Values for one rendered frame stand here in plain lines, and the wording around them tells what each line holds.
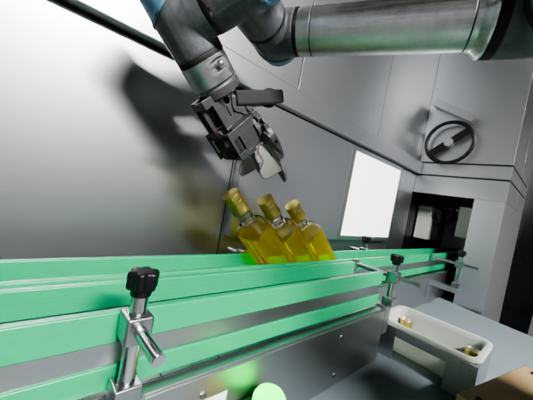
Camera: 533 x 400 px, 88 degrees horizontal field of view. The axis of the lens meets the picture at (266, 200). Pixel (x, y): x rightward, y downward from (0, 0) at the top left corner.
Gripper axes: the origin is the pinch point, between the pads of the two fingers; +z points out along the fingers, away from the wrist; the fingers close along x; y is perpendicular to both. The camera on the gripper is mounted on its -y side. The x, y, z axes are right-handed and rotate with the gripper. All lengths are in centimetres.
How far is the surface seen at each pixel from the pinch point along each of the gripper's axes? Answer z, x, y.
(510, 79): 46, 16, -123
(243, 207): -0.9, 1.9, 11.0
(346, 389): 35.7, 17.4, 21.4
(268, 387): 9.8, 18.8, 29.9
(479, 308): 112, 22, -47
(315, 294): 14.4, 14.0, 14.3
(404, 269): 68, 4, -28
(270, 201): 2.8, 1.9, 5.5
